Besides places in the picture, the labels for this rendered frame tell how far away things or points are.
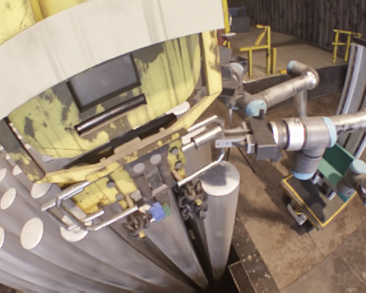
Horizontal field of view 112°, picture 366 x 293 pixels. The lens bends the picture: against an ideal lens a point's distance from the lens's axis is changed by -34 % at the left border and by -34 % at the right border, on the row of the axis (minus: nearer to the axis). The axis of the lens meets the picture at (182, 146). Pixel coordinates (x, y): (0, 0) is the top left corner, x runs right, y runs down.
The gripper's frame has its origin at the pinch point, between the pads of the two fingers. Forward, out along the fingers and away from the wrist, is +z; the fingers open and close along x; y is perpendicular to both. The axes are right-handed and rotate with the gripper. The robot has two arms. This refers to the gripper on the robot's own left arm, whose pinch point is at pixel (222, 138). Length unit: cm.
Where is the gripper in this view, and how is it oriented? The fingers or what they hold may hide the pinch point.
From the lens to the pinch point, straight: 50.2
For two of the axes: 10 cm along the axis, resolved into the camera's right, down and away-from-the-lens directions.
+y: -1.7, -7.3, -6.6
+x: -0.8, 6.8, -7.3
